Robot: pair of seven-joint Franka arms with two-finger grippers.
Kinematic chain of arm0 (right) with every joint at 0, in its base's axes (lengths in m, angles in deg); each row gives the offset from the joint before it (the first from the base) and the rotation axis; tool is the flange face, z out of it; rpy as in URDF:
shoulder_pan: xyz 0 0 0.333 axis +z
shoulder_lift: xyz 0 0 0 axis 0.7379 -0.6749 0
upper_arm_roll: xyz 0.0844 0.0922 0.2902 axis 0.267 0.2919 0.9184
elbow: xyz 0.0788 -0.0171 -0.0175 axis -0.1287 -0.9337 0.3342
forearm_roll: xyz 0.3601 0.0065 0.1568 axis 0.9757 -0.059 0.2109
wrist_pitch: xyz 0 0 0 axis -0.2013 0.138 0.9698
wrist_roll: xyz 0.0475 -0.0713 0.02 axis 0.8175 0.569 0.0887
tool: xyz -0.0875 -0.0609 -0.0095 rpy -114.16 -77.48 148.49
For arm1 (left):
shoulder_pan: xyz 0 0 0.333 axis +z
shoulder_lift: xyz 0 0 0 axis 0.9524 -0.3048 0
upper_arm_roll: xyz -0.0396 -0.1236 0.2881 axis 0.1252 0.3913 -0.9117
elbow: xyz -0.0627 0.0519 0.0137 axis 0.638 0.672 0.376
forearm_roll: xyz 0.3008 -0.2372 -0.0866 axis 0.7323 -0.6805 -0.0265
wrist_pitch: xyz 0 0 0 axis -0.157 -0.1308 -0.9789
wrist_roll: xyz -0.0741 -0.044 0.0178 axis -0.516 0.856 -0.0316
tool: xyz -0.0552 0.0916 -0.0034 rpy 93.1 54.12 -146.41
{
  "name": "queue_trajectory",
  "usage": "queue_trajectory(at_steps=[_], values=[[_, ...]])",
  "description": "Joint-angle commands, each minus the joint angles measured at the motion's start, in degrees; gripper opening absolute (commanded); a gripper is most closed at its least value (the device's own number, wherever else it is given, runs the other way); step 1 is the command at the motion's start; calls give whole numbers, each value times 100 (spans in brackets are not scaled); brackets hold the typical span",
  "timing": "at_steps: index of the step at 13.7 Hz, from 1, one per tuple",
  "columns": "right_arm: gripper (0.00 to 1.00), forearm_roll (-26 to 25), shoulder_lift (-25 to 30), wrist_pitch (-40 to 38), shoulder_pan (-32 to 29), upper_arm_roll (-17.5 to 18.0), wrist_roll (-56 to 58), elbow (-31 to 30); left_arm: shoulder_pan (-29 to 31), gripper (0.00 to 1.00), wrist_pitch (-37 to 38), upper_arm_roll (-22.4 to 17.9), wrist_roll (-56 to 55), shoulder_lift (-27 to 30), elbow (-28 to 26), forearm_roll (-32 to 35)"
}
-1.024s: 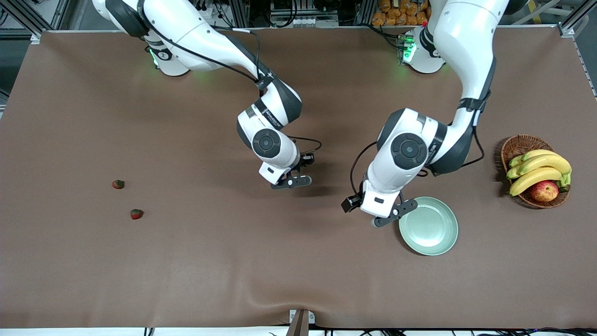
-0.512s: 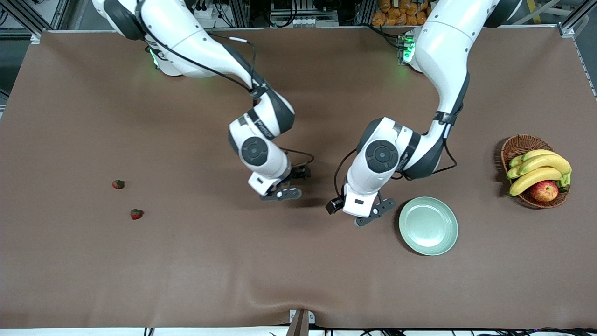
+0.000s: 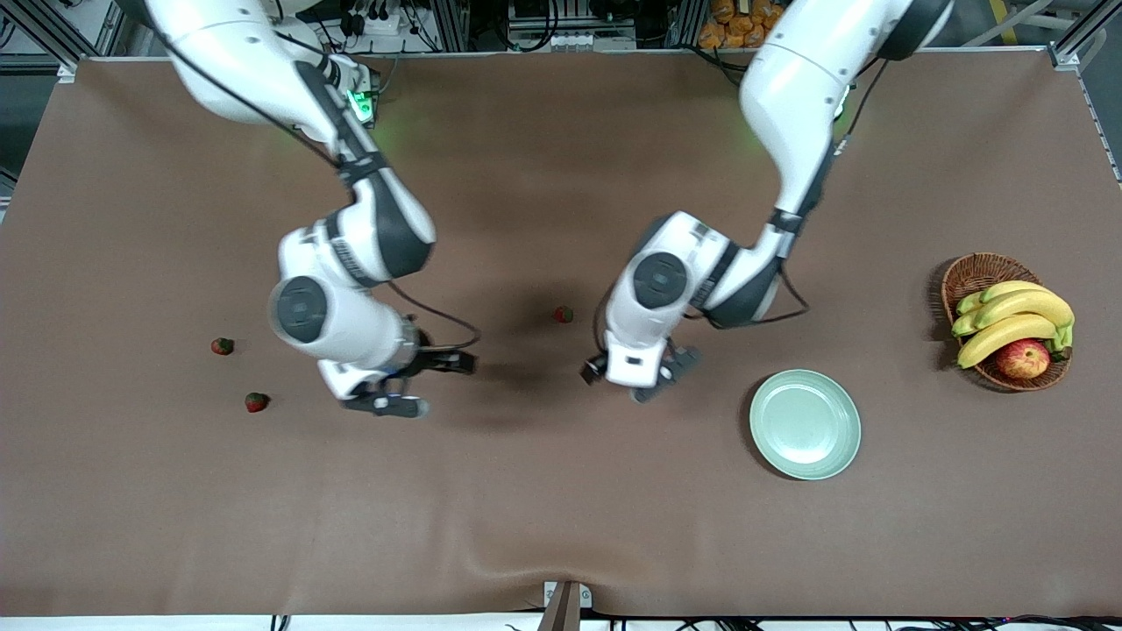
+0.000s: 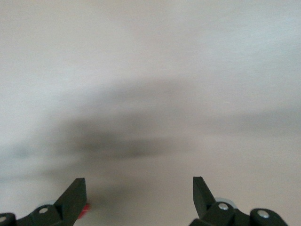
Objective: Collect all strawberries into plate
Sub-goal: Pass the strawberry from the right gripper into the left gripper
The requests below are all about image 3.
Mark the grey metal table bracket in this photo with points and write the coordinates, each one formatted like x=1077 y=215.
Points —
x=565 y=605

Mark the aluminium frame post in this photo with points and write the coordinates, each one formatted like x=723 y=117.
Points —
x=449 y=22

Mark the orange bread roll pile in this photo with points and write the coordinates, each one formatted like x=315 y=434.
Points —
x=732 y=22

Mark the aluminium frame rail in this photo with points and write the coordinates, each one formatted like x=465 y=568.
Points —
x=48 y=39
x=1065 y=54

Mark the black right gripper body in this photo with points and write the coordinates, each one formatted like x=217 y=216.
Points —
x=431 y=359

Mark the brown wicker basket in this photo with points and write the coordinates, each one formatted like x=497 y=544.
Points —
x=977 y=276

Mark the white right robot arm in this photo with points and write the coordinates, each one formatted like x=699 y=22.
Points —
x=237 y=61

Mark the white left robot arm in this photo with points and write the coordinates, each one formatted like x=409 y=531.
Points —
x=789 y=88

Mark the pale green round plate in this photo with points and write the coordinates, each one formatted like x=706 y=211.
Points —
x=805 y=429

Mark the white power strip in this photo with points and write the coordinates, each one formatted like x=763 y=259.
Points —
x=386 y=24

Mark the brown table mat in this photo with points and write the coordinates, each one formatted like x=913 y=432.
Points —
x=526 y=482

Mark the red toy strawberry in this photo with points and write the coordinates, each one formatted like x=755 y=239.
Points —
x=256 y=402
x=564 y=314
x=223 y=346

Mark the yellow banana bunch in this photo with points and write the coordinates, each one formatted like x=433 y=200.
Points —
x=1017 y=307

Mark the red yellow apple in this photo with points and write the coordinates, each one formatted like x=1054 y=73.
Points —
x=1023 y=359

